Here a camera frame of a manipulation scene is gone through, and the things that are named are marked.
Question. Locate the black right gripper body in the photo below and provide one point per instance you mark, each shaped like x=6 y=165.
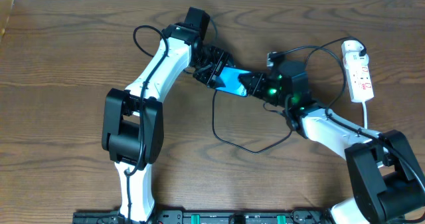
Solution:
x=257 y=85

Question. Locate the white power strip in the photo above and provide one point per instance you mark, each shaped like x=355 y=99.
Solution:
x=356 y=63

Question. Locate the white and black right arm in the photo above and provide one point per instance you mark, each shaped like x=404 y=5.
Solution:
x=386 y=178

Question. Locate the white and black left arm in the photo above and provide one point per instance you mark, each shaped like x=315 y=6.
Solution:
x=133 y=129

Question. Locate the blue Samsung Galaxy smartphone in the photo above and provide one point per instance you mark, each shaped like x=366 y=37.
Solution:
x=228 y=81

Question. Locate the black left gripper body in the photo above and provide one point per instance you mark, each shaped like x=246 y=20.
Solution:
x=216 y=65

